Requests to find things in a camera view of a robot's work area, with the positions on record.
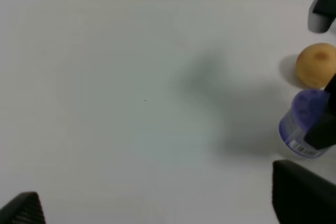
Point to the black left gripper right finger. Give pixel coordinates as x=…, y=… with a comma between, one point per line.
x=301, y=196

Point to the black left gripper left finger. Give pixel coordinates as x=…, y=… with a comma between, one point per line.
x=24, y=208

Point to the grey black other gripper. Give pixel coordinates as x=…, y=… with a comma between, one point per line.
x=321, y=15

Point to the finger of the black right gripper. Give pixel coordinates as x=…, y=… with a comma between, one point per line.
x=322, y=134

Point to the purple capped clear jar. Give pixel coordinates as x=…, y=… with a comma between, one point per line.
x=306, y=108

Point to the yellow round potato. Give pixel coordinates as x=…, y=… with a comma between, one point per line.
x=315, y=65

